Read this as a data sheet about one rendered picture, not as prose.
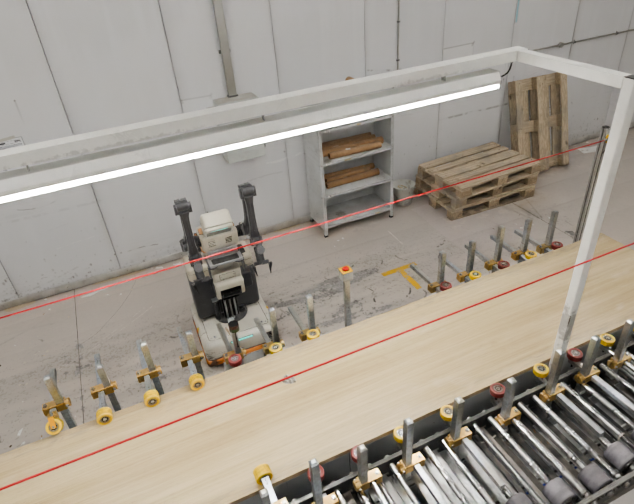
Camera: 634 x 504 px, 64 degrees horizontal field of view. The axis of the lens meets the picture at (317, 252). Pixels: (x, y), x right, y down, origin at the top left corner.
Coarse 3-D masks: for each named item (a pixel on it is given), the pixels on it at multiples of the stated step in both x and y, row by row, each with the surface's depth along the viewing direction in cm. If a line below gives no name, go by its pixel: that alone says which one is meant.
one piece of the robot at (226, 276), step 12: (240, 228) 369; (204, 240) 359; (216, 240) 364; (228, 240) 368; (228, 264) 382; (216, 276) 380; (228, 276) 384; (240, 276) 388; (216, 288) 381; (228, 288) 385
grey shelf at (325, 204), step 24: (360, 120) 526; (384, 120) 556; (312, 144) 530; (384, 144) 561; (312, 168) 551; (336, 168) 589; (384, 168) 587; (312, 192) 573; (336, 192) 555; (360, 192) 620; (384, 192) 605; (312, 216) 598; (336, 216) 588; (360, 216) 584
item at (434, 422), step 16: (528, 384) 300; (464, 400) 278; (480, 400) 285; (432, 416) 272; (464, 416) 287; (416, 432) 274; (432, 432) 281; (368, 448) 262; (384, 448) 268; (336, 464) 257; (352, 464) 263; (288, 480) 246; (304, 480) 252; (336, 480) 264; (256, 496) 241; (288, 496) 253
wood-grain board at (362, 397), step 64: (576, 256) 362; (384, 320) 321; (448, 320) 316; (512, 320) 312; (576, 320) 308; (256, 384) 284; (320, 384) 281; (384, 384) 278; (448, 384) 274; (64, 448) 258; (128, 448) 255; (192, 448) 252; (256, 448) 250; (320, 448) 247
